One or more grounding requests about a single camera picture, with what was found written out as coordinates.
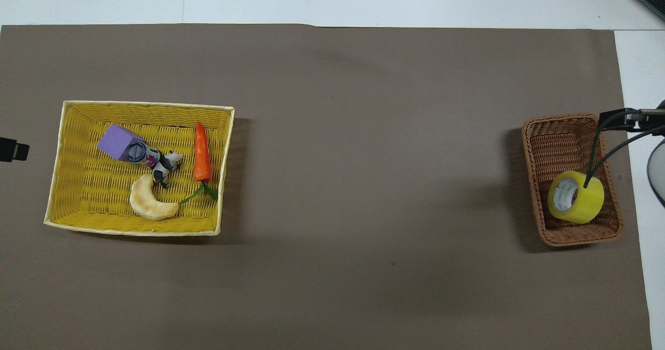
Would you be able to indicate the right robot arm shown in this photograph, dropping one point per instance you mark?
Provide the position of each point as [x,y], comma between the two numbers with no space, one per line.
[659,171]

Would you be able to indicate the brown wicker basket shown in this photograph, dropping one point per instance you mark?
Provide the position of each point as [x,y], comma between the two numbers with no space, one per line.
[558,142]

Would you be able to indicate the yellow woven basket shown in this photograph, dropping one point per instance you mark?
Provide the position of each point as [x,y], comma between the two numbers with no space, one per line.
[83,199]

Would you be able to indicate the yellow tape roll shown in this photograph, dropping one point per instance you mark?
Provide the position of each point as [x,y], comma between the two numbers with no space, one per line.
[589,204]

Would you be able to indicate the orange toy carrot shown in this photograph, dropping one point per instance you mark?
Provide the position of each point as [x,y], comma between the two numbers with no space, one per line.
[201,155]

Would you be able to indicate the black and white toy cow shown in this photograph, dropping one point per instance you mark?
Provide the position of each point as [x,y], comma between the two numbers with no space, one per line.
[164,167]

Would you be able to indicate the beige toy croissant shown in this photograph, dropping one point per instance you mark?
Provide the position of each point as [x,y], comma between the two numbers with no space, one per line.
[148,207]

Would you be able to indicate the small can with blue lid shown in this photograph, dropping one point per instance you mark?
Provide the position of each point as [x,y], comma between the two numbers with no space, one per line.
[141,154]

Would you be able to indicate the purple block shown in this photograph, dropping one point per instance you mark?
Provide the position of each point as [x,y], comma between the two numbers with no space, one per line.
[115,139]

